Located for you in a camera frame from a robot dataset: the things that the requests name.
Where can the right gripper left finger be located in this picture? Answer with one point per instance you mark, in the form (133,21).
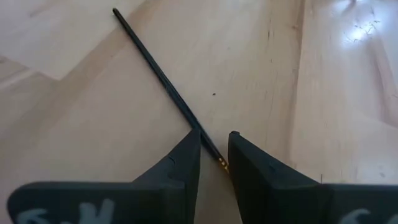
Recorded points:
(168,193)

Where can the thin black paintbrush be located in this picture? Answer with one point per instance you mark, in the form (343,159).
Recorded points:
(161,77)

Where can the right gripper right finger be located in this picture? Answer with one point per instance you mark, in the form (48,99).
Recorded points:
(280,196)

